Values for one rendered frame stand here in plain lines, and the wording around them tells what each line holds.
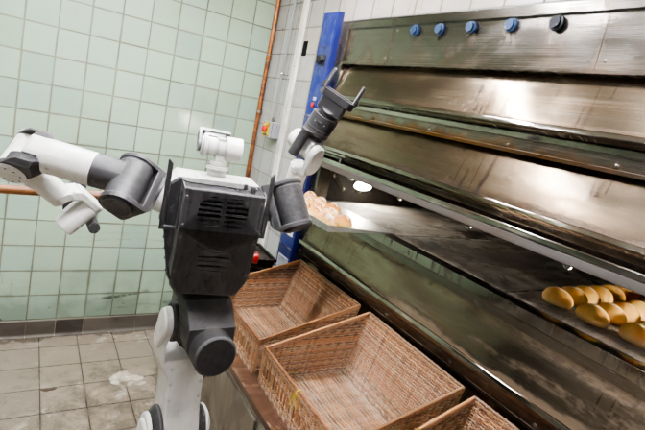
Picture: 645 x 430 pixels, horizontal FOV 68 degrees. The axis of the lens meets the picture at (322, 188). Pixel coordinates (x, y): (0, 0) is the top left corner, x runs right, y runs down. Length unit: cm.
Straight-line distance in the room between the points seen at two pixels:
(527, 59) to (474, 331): 91
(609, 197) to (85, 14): 261
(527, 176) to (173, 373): 122
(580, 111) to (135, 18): 237
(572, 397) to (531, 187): 60
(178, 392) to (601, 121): 141
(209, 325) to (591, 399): 103
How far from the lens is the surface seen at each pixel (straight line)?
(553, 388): 160
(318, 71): 263
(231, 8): 321
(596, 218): 148
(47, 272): 326
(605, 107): 153
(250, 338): 202
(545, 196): 156
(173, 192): 127
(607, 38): 160
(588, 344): 152
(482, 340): 172
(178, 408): 158
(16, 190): 181
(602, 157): 150
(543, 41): 170
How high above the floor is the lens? 164
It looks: 9 degrees down
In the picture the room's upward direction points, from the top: 12 degrees clockwise
